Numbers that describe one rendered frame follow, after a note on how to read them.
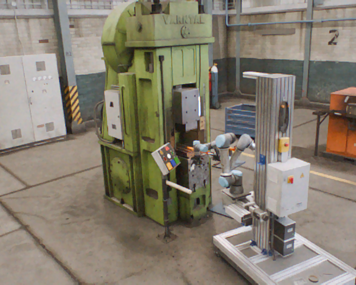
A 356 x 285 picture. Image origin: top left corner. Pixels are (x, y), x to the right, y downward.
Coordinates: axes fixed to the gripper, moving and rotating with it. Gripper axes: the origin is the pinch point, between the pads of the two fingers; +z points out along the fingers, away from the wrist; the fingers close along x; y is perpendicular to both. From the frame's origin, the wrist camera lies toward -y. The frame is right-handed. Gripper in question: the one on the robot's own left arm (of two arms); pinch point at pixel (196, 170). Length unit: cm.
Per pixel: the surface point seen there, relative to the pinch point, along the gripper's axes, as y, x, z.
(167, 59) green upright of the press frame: -58, -3, -122
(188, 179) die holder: -42, 12, 28
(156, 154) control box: -16.5, -41.2, -22.3
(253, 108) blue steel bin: -358, 362, 37
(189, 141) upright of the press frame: -88, 39, -6
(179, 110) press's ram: -52, 7, -60
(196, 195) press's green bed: -45, 25, 56
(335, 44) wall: -419, 705, -98
